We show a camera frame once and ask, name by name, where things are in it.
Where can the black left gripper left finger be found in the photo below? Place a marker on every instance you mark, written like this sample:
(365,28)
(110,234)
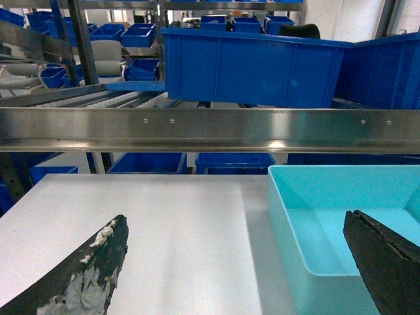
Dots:
(84,282)

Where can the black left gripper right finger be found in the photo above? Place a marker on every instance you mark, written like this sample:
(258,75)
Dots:
(387,262)

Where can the light teal plastic bin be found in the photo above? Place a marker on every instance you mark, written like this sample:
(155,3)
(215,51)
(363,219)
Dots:
(307,205)

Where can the blue bin lower shelf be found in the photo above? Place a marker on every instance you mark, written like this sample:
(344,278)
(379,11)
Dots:
(172,163)

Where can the blue bin at right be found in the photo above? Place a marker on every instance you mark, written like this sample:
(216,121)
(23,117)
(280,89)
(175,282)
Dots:
(382,73)

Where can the white roller conveyor track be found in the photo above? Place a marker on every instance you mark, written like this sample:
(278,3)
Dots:
(106,99)

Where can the grey office chair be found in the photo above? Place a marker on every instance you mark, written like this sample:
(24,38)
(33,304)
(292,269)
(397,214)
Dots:
(109,64)

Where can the large blue plastic bin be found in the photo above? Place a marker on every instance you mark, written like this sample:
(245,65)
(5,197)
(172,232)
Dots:
(251,68)

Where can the steel shelf rail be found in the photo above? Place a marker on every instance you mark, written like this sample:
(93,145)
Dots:
(237,130)

